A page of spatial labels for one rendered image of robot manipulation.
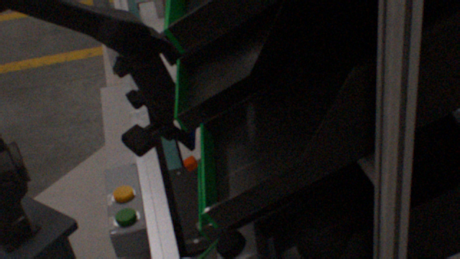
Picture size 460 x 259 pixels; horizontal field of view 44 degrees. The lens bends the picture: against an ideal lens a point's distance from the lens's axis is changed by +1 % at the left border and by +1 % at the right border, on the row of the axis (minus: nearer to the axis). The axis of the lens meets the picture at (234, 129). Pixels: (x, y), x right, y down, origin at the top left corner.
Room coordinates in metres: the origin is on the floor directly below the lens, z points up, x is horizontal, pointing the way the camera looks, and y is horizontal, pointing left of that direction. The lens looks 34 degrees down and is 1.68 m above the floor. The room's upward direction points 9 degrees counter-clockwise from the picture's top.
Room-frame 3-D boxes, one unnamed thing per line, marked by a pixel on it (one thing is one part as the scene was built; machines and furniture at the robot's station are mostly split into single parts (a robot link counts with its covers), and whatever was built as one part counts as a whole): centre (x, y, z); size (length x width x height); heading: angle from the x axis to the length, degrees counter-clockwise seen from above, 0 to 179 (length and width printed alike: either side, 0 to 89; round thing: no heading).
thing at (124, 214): (0.81, 0.23, 0.96); 0.04 x 0.04 x 0.02
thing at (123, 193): (0.88, 0.24, 0.96); 0.04 x 0.04 x 0.02
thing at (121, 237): (0.88, 0.24, 0.93); 0.21 x 0.07 x 0.06; 9
